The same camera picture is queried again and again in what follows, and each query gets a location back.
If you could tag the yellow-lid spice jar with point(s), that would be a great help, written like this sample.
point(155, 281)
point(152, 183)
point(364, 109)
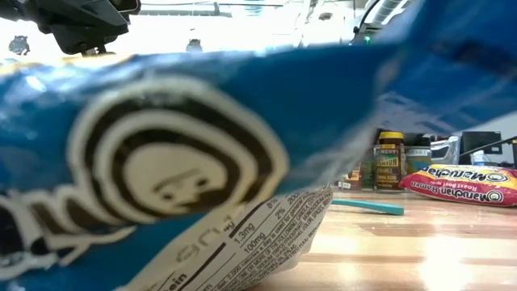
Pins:
point(389, 169)

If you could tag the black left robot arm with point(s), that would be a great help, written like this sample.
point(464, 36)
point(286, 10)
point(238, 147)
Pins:
point(12, 6)

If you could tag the red ramen noodle packet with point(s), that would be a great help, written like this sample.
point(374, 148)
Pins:
point(456, 188)

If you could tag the black background monitor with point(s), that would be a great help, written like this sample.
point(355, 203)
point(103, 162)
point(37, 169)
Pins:
point(480, 141)

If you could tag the blue ramen noodle packet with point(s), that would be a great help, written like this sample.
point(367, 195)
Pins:
point(323, 105)

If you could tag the dark round background fixture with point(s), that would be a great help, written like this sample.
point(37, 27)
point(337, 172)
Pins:
point(194, 45)
point(19, 45)

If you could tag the white bottle blue cap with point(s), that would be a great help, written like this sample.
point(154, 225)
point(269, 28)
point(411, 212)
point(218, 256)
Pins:
point(478, 158)

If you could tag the teal plastic spoon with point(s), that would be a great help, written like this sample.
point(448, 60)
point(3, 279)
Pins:
point(375, 207)

